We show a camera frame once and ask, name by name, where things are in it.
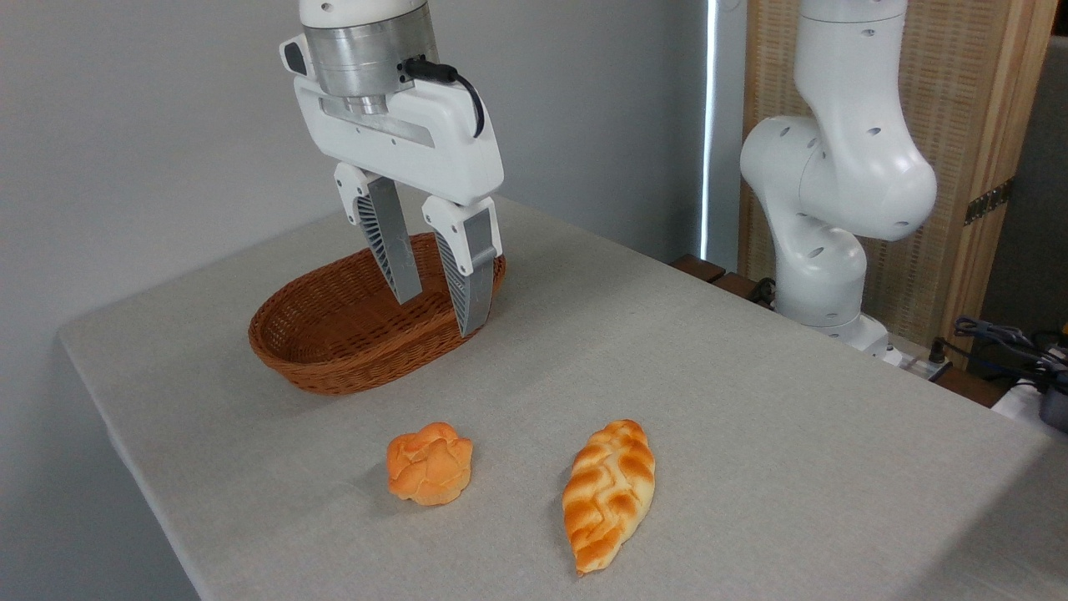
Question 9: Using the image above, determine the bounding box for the black cable bundle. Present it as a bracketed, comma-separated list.
[954, 316, 1068, 378]

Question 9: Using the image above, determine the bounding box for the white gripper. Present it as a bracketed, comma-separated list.
[292, 73, 506, 337]

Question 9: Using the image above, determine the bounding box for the round orange bread bun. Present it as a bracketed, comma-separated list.
[385, 422, 475, 507]

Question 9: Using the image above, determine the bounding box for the brown wicker basket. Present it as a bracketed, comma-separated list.
[248, 232, 507, 396]

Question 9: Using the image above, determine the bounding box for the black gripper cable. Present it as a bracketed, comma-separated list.
[399, 55, 486, 139]

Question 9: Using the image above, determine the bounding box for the brass screen hinge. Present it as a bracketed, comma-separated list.
[964, 177, 1015, 227]

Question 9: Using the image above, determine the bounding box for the long braided bread loaf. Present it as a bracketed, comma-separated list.
[562, 419, 657, 578]

